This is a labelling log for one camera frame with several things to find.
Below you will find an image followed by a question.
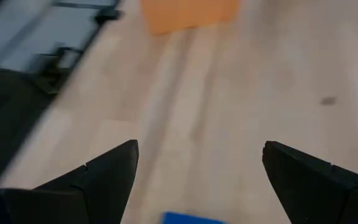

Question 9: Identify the blue rectangular box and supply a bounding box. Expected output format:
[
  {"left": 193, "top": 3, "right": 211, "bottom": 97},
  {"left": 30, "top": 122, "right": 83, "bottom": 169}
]
[{"left": 161, "top": 211, "right": 229, "bottom": 224}]

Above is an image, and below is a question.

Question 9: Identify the orange translucent plastic bin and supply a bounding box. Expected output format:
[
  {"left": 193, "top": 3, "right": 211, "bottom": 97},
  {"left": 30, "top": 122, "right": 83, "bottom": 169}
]
[{"left": 140, "top": 0, "right": 241, "bottom": 34}]

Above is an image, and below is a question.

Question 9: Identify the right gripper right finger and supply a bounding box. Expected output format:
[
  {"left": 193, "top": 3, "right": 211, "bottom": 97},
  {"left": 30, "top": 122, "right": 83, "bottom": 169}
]
[{"left": 262, "top": 141, "right": 358, "bottom": 224}]

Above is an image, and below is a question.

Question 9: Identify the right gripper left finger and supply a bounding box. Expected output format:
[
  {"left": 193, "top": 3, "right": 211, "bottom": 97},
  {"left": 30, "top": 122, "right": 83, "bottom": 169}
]
[{"left": 34, "top": 139, "right": 139, "bottom": 224}]

